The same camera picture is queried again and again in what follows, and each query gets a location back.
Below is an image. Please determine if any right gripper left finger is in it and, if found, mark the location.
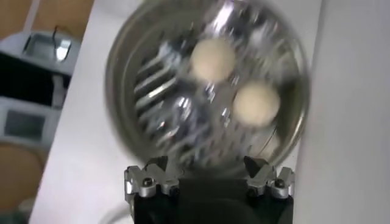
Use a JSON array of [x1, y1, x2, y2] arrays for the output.
[[124, 155, 180, 198]]

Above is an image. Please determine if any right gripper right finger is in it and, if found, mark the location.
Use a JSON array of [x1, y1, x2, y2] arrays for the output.
[[243, 155, 296, 200]]

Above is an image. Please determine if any white steamed baozi bun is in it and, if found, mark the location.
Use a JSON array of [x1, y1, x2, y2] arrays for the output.
[[189, 37, 236, 83], [232, 80, 281, 127]]

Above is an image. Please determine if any white grey robot base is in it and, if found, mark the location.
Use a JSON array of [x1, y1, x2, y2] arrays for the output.
[[0, 30, 83, 152]]

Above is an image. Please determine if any perforated steel steamer basket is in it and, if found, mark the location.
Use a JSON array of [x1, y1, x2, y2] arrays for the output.
[[105, 0, 311, 179]]

